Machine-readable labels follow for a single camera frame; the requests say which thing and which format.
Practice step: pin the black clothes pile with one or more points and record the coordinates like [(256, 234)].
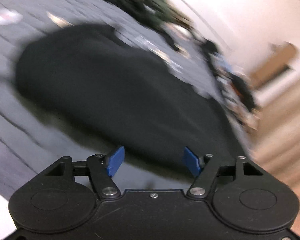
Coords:
[(145, 16)]

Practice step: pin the grey quilted bedspread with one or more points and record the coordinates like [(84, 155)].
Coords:
[(32, 137)]

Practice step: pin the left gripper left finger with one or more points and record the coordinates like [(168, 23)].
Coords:
[(101, 169)]

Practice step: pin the black sweatshirt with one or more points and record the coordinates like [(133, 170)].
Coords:
[(125, 94)]

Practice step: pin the folded clothes stack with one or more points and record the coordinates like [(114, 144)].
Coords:
[(240, 101), (214, 59)]

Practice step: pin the dark green garment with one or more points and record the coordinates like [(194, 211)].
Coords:
[(167, 12)]

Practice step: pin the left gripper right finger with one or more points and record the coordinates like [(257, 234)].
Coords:
[(205, 169)]

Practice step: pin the far folded clothes stack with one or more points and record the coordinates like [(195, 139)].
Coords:
[(214, 59)]

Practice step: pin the beige curtain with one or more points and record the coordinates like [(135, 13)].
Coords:
[(277, 141)]

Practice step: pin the near folded clothes stack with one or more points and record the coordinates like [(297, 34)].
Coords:
[(240, 101)]

